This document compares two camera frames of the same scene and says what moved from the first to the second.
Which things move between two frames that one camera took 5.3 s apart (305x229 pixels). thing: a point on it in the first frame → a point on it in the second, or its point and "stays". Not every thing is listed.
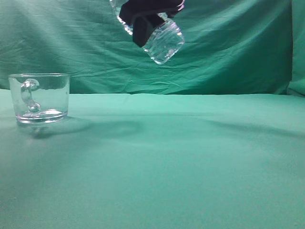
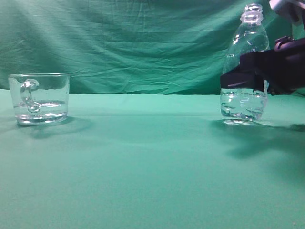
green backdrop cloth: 229,47 stays
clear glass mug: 40,98 stays
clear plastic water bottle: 165,41 → 241,106
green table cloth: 156,161 stays
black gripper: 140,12 → 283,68
